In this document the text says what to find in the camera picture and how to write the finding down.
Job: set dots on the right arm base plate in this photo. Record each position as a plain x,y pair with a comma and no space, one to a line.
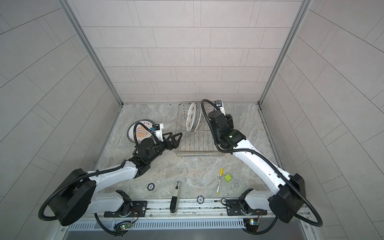
233,208

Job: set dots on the circuit board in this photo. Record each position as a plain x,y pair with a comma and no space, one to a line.
251,226
122,228

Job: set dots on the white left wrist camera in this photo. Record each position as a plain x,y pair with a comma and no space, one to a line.
157,130

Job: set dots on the white blue striped plate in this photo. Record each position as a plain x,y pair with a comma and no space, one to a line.
197,116

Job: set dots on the white watermelon pattern plate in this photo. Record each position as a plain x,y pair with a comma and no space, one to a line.
190,117

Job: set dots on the left circuit board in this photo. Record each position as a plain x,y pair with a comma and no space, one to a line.
122,228

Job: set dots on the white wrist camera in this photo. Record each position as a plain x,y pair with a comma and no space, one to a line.
157,130
220,106

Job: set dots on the green cube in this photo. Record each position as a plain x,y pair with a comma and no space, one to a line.
228,177

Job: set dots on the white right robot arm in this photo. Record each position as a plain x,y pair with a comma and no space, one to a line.
288,198

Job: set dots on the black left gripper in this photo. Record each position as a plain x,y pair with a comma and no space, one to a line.
168,147

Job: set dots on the black white handheld scraper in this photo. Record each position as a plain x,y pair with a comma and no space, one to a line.
175,199

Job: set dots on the metal wire dish rack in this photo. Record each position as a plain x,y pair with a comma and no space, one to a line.
196,144

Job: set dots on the right circuit board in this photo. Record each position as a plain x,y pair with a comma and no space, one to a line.
251,226

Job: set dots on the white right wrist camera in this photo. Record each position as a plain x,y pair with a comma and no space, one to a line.
220,106

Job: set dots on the yellow capped white marker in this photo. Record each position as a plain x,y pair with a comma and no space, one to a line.
220,180

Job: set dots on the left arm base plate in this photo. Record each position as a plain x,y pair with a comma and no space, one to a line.
134,209

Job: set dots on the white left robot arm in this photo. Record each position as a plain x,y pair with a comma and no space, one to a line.
81,193

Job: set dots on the right round poker chip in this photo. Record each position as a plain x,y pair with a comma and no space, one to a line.
200,199

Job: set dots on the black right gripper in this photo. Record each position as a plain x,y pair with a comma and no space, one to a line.
230,118

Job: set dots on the small sunburst plate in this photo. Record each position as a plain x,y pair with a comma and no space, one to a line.
140,133

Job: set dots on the aluminium front rail frame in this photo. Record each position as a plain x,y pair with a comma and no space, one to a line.
189,212

